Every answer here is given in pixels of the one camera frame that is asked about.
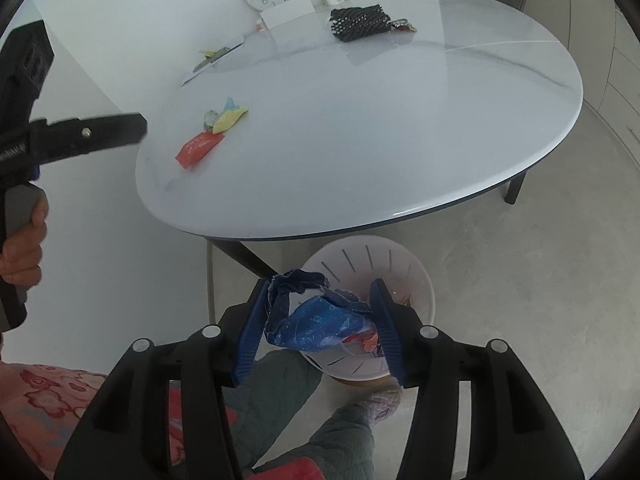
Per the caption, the red flat packet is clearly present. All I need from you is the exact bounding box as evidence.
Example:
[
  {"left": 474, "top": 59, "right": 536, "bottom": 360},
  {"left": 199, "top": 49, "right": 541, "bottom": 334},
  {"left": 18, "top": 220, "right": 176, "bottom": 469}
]
[{"left": 175, "top": 132, "right": 225, "bottom": 171}]

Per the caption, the grey fuzzy slipper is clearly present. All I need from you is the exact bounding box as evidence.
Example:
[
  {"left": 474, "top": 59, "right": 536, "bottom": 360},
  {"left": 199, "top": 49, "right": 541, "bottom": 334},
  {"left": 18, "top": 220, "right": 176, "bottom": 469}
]
[{"left": 357, "top": 379, "right": 404, "bottom": 424}]

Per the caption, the dark table leg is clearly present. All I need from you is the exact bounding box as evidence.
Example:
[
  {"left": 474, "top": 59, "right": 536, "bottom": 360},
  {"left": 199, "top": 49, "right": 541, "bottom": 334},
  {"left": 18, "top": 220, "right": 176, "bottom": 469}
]
[
  {"left": 207, "top": 238, "right": 279, "bottom": 279},
  {"left": 504, "top": 170, "right": 529, "bottom": 206}
]

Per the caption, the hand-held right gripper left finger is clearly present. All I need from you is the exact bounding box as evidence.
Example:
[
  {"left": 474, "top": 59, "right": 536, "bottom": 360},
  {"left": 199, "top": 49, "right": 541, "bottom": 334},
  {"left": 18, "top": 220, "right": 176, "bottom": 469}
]
[{"left": 54, "top": 279, "right": 273, "bottom": 480}]

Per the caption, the dark blue wrapper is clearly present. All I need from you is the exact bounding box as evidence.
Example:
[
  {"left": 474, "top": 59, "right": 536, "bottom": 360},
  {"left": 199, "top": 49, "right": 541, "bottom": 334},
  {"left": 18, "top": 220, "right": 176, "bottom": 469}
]
[{"left": 263, "top": 269, "right": 378, "bottom": 352}]

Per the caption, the yellow crumpled wrapper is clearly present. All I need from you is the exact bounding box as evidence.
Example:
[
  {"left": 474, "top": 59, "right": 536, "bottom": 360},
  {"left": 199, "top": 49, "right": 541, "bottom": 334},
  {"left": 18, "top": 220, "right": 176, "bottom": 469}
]
[{"left": 202, "top": 97, "right": 250, "bottom": 135}]

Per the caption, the black mesh pouch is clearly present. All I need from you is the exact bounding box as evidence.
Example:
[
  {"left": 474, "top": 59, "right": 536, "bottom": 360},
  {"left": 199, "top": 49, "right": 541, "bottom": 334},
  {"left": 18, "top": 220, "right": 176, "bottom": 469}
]
[{"left": 329, "top": 4, "right": 393, "bottom": 44}]

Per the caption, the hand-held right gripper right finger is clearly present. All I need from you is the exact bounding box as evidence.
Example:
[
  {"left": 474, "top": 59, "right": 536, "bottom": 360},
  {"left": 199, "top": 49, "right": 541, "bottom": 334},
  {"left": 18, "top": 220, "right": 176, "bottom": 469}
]
[{"left": 369, "top": 278, "right": 586, "bottom": 480}]

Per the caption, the beige tall cupboard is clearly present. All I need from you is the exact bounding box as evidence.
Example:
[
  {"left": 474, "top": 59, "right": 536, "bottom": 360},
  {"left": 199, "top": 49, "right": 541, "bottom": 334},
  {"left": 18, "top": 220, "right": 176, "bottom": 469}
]
[{"left": 565, "top": 0, "right": 640, "bottom": 147}]

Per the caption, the pink waste bin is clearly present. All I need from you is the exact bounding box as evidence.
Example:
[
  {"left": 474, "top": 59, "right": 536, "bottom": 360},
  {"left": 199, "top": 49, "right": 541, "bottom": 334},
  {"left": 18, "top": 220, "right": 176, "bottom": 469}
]
[{"left": 300, "top": 235, "right": 435, "bottom": 387}]

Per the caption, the person's left hand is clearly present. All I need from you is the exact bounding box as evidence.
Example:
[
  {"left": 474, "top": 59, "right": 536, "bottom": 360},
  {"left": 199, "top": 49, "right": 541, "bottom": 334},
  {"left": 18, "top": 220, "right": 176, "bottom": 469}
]
[{"left": 0, "top": 192, "right": 49, "bottom": 289}]

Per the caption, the white cardboard box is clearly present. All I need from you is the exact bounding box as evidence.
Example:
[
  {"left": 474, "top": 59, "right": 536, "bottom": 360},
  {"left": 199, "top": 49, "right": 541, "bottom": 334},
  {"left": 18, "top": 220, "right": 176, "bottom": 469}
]
[{"left": 260, "top": 0, "right": 315, "bottom": 31}]

